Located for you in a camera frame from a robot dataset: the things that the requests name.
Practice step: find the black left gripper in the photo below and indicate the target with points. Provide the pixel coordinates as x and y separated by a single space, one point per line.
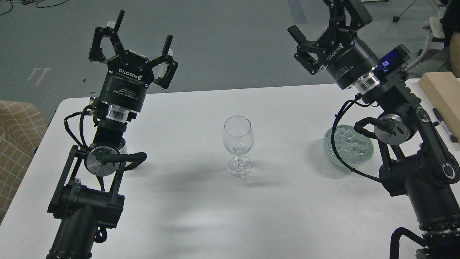
124 84

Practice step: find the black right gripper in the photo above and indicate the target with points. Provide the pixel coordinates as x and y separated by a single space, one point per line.
346 58

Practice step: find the steel double jigger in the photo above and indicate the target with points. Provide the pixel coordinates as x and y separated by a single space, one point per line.
124 150

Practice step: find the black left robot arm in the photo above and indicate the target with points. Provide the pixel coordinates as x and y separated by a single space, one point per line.
87 198

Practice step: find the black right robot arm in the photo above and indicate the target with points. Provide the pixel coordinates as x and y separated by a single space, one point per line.
416 161

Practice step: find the green bowl of ice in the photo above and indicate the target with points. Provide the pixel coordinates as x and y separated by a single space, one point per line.
355 149

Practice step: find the clear wine glass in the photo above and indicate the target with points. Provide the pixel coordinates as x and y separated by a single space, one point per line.
238 139

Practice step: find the white office chair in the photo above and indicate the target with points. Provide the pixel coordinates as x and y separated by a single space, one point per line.
433 33

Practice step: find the seated person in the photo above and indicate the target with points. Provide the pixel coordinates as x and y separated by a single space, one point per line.
448 59

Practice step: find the beige checkered chair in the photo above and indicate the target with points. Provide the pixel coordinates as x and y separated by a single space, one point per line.
22 128

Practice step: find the light wooden block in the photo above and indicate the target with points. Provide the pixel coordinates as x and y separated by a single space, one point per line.
443 91

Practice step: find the black marker pen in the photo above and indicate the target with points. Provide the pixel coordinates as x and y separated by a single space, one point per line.
442 122

